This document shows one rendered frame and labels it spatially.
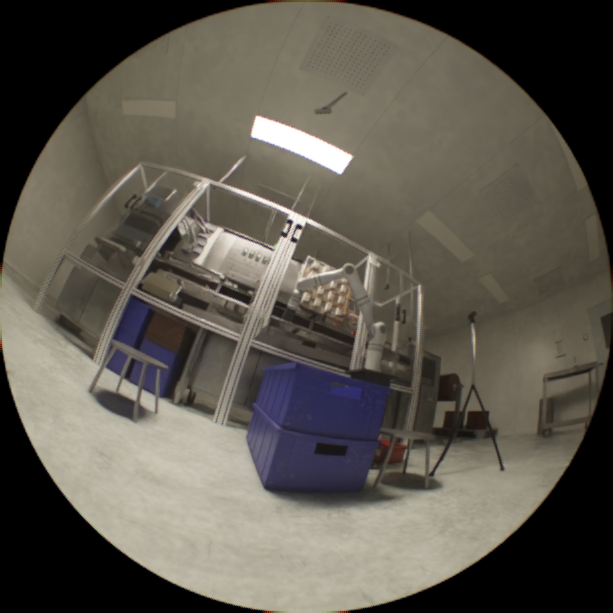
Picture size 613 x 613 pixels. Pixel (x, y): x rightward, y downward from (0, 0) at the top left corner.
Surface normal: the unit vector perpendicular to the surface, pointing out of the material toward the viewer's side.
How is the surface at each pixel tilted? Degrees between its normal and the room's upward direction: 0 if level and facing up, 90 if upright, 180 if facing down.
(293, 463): 90
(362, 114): 180
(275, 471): 90
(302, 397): 90
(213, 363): 90
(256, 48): 180
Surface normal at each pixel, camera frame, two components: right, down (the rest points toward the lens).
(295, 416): 0.36, -0.31
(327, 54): -0.26, 0.88
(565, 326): -0.90, -0.37
